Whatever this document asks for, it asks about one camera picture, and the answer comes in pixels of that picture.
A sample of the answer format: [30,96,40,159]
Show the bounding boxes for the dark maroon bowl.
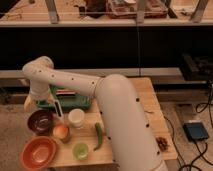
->
[27,109,54,135]

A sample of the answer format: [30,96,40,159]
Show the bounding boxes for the bunch of red grapes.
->
[156,137,169,151]

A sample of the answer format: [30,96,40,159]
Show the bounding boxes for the black power box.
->
[183,122,209,142]

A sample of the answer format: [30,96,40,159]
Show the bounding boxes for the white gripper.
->
[23,94,54,111]

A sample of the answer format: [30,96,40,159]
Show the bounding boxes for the red items in tray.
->
[56,89,76,97]

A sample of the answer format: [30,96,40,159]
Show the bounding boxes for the orange bowl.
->
[20,136,57,171]

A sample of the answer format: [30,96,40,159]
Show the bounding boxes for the black cable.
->
[163,78,213,171]

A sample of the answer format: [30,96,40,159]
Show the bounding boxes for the white handled utensil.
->
[54,100,64,122]

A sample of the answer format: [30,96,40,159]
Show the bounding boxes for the white cup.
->
[68,109,85,128]

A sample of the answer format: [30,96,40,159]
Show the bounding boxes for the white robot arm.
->
[22,56,168,171]

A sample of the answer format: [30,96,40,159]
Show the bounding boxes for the green chili pepper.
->
[93,122,103,151]

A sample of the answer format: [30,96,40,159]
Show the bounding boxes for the green plastic tray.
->
[35,84,93,111]

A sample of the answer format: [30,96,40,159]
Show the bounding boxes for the orange yellow cup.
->
[53,123,70,143]

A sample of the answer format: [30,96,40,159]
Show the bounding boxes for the small green cup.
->
[73,143,89,160]

